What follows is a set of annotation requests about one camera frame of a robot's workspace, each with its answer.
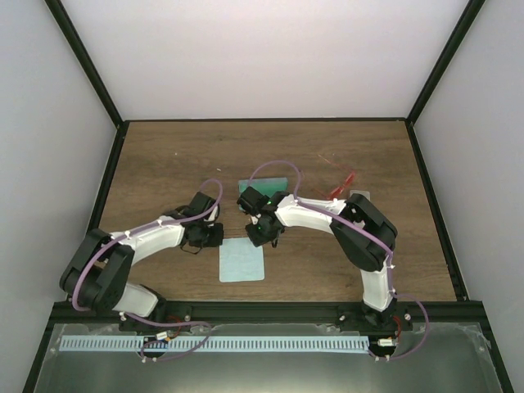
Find light blue cloth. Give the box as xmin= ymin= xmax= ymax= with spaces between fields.
xmin=219 ymin=237 xmax=265 ymax=283

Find green glasses case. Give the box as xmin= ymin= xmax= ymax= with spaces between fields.
xmin=237 ymin=177 xmax=288 ymax=197

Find blue-grey glasses case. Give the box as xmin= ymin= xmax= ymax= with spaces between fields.
xmin=350 ymin=190 xmax=371 ymax=200

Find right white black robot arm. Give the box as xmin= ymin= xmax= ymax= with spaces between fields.
xmin=237 ymin=187 xmax=398 ymax=330

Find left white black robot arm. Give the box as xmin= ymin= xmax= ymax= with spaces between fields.
xmin=59 ymin=192 xmax=224 ymax=331

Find red sunglasses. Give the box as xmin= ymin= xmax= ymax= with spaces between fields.
xmin=314 ymin=154 xmax=355 ymax=200

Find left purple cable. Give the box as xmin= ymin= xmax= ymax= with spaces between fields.
xmin=70 ymin=178 xmax=224 ymax=365

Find purple cable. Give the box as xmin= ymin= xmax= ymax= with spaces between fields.
xmin=70 ymin=178 xmax=224 ymax=365
xmin=248 ymin=160 xmax=431 ymax=364

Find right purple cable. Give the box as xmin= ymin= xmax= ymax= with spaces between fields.
xmin=248 ymin=160 xmax=431 ymax=364

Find light blue slotted cable duct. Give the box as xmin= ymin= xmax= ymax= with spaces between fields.
xmin=58 ymin=335 xmax=369 ymax=354

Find black aluminium frame rail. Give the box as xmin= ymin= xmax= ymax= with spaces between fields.
xmin=49 ymin=301 xmax=487 ymax=332

